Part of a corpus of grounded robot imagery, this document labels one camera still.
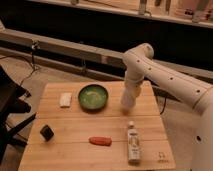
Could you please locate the white ceramic cup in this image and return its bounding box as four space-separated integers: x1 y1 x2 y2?
121 89 135 110

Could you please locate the white bottle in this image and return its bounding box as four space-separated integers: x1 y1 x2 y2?
127 121 141 164

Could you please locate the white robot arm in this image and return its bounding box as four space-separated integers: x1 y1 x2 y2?
121 43 213 171

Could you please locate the orange carrot toy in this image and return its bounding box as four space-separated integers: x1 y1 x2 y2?
89 137 112 146

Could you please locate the black cube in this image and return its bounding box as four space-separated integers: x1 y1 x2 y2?
40 125 54 141

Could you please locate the green bowl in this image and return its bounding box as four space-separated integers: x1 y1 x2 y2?
78 84 108 111

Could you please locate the wooden table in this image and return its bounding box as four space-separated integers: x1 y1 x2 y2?
18 81 176 171

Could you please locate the black chair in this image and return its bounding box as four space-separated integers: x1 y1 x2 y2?
0 65 35 163

